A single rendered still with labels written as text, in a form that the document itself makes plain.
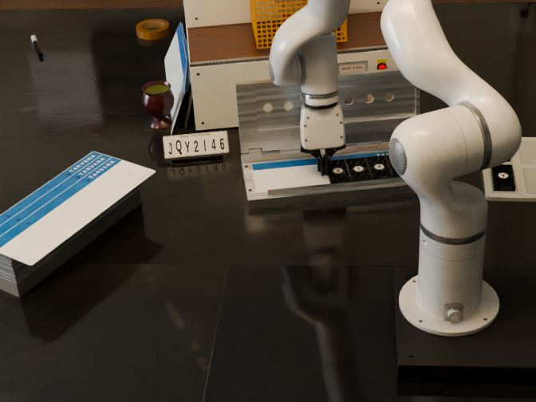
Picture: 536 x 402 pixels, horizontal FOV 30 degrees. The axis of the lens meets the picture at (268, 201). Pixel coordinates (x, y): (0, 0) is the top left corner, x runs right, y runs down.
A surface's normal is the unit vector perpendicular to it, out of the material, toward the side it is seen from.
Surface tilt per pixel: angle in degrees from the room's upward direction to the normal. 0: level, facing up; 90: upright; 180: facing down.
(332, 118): 76
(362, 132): 81
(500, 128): 53
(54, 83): 0
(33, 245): 0
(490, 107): 26
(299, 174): 0
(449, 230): 89
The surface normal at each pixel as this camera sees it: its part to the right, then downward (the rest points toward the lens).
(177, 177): -0.05, -0.83
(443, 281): -0.35, 0.54
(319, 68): 0.11, 0.37
